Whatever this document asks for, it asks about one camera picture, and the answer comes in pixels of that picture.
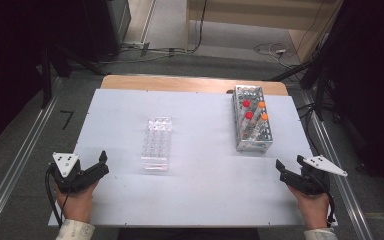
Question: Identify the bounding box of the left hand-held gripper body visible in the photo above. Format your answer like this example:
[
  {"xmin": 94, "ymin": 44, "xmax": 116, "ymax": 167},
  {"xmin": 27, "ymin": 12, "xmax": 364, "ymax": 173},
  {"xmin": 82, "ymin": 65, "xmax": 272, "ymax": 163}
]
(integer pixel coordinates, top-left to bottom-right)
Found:
[{"xmin": 48, "ymin": 152, "xmax": 89, "ymax": 195}]

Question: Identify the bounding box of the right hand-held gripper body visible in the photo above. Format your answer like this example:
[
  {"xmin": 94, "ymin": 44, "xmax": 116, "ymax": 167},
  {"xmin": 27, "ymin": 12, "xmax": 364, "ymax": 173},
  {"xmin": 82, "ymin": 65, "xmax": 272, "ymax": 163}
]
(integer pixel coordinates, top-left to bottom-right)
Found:
[{"xmin": 293, "ymin": 155, "xmax": 348, "ymax": 196}]

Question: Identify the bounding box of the perforated metal tube rack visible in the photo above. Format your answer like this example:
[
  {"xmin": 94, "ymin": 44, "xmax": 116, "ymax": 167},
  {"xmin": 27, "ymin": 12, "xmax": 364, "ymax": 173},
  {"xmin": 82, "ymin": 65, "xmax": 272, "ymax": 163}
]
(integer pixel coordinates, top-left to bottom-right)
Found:
[{"xmin": 232, "ymin": 84, "xmax": 274, "ymax": 154}]

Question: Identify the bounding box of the clear acrylic tube rack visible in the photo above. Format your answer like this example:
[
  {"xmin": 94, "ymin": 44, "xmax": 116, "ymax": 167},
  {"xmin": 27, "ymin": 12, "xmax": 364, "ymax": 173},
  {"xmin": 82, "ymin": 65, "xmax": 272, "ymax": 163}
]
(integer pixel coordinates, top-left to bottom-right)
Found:
[{"xmin": 140, "ymin": 116, "xmax": 174, "ymax": 173}]

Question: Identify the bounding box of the person's right hand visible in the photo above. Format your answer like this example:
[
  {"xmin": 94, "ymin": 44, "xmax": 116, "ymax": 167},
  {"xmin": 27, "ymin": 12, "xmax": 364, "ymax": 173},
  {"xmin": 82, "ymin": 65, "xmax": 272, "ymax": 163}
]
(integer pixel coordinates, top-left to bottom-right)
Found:
[{"xmin": 287, "ymin": 185, "xmax": 331, "ymax": 230}]

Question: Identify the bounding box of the person's left hand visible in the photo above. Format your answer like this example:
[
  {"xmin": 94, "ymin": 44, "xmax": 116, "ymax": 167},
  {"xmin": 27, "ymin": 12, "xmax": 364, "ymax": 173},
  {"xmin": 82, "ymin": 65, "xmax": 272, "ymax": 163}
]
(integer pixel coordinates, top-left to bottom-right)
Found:
[{"xmin": 56, "ymin": 180, "xmax": 100, "ymax": 224}]

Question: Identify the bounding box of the black tripod stand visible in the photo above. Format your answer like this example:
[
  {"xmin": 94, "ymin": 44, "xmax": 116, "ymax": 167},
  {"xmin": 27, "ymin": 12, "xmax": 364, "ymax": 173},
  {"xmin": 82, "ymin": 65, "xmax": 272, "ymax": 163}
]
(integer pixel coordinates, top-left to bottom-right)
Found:
[{"xmin": 269, "ymin": 49, "xmax": 335, "ymax": 122}]

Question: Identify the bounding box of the black metal stand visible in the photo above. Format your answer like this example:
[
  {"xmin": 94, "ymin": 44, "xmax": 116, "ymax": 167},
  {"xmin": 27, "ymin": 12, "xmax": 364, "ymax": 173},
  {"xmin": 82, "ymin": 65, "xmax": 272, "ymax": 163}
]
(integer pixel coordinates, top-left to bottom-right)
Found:
[{"xmin": 39, "ymin": 43, "xmax": 108, "ymax": 109}]

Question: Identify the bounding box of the person's dark clothing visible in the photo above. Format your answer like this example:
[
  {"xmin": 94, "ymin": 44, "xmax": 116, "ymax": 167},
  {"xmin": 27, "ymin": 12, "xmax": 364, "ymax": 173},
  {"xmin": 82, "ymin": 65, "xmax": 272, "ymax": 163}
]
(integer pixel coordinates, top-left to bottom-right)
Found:
[{"xmin": 118, "ymin": 228, "xmax": 261, "ymax": 240}]

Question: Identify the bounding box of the black cabinet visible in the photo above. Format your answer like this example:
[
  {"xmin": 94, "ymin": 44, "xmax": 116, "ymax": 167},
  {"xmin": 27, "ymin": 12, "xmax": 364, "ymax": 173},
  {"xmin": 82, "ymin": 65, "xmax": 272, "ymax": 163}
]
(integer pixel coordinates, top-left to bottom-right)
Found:
[{"xmin": 79, "ymin": 0, "xmax": 132, "ymax": 63}]

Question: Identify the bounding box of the light wooden furniture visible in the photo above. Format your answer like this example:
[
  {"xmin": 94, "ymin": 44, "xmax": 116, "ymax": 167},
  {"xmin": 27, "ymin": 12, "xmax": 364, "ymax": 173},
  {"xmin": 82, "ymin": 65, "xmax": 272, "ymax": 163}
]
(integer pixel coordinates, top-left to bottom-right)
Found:
[{"xmin": 186, "ymin": 0, "xmax": 344, "ymax": 63}]

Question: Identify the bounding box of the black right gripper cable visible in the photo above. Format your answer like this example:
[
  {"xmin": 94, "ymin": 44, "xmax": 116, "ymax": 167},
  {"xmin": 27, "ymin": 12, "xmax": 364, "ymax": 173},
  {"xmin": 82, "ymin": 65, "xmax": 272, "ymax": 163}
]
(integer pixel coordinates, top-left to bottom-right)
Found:
[{"xmin": 323, "ymin": 186, "xmax": 337, "ymax": 228}]

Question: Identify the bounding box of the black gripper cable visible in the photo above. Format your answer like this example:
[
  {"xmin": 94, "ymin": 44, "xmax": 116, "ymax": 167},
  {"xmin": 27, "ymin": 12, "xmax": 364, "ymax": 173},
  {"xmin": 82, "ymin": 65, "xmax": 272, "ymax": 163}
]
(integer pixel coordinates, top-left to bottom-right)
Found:
[
  {"xmin": 323, "ymin": 186, "xmax": 337, "ymax": 228},
  {"xmin": 44, "ymin": 164, "xmax": 64, "ymax": 228}
]

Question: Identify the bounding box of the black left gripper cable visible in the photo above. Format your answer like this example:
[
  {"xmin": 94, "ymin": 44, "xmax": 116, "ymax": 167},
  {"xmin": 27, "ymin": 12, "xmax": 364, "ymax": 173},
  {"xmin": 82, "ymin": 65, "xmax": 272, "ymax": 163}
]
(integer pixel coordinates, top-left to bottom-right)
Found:
[{"xmin": 44, "ymin": 164, "xmax": 64, "ymax": 228}]

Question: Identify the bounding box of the aluminium floor rail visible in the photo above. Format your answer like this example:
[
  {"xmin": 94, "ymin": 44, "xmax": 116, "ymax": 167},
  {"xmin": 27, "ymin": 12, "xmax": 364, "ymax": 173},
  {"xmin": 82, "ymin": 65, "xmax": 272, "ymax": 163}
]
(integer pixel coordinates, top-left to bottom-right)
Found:
[
  {"xmin": 0, "ymin": 78, "xmax": 64, "ymax": 240},
  {"xmin": 299, "ymin": 89, "xmax": 374, "ymax": 240}
]

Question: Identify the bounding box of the black cable loop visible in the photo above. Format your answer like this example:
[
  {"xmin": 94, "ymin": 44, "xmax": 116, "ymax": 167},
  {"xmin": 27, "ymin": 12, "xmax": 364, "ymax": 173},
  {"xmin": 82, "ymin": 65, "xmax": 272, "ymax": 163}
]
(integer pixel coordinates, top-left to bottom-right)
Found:
[{"xmin": 297, "ymin": 102, "xmax": 318, "ymax": 149}]

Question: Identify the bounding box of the white floor cable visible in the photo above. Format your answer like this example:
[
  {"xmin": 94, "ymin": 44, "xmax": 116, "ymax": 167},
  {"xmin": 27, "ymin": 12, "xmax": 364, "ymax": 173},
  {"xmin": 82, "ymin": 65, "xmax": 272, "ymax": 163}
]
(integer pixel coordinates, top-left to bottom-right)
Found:
[{"xmin": 253, "ymin": 42, "xmax": 302, "ymax": 68}]

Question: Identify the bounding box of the black floor cable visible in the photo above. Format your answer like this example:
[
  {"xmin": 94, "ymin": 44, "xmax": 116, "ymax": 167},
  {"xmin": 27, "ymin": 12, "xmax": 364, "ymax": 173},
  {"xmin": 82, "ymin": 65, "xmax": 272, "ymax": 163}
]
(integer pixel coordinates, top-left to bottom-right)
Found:
[{"xmin": 188, "ymin": 0, "xmax": 209, "ymax": 54}]

